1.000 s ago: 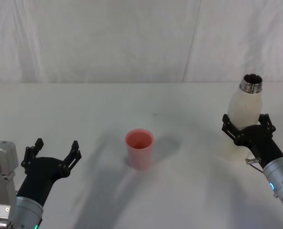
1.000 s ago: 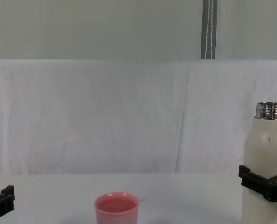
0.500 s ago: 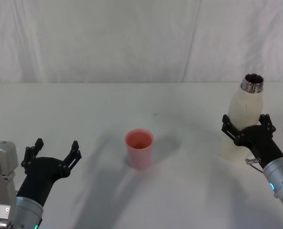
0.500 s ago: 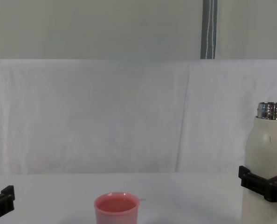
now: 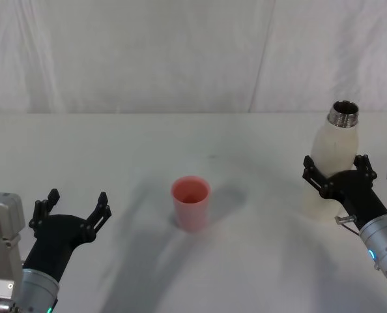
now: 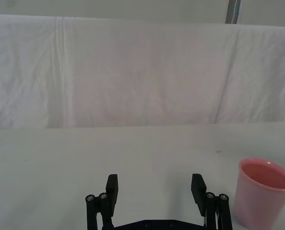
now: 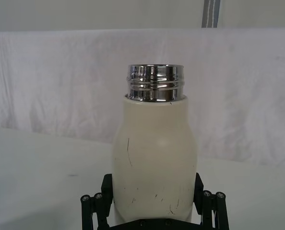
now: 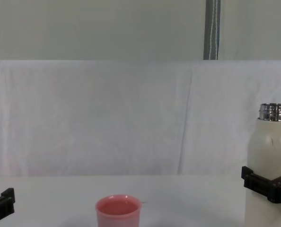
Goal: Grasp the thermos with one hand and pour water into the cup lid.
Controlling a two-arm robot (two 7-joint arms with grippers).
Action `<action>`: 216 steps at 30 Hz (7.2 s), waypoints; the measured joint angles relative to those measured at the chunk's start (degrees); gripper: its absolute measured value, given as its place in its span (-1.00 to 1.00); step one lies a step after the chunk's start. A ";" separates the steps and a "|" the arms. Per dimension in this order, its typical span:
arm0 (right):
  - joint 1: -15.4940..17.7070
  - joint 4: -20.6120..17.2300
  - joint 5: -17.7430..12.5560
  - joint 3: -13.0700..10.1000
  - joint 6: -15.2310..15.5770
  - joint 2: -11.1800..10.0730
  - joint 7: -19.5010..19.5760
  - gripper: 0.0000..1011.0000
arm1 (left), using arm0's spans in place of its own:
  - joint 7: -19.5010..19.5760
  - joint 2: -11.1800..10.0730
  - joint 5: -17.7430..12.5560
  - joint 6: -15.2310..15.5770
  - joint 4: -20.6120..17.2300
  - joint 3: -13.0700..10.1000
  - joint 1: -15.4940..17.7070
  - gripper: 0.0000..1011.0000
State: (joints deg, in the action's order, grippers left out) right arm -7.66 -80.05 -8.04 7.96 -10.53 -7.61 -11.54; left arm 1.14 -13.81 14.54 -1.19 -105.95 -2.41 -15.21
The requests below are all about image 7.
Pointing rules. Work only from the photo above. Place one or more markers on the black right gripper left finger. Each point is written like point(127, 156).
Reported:
point(94, 210)

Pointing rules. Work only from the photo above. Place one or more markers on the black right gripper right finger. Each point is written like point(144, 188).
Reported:
point(213, 210)

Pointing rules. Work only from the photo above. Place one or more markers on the cream vacuum bottle steel neck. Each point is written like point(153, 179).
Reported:
point(154, 148)

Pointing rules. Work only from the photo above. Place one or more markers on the white table cloth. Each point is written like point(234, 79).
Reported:
point(37, 179)

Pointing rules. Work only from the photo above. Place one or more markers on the white wrinkled backdrop cloth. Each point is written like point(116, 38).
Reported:
point(61, 83)

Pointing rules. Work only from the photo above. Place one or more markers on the grey striped post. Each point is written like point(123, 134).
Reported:
point(210, 13)

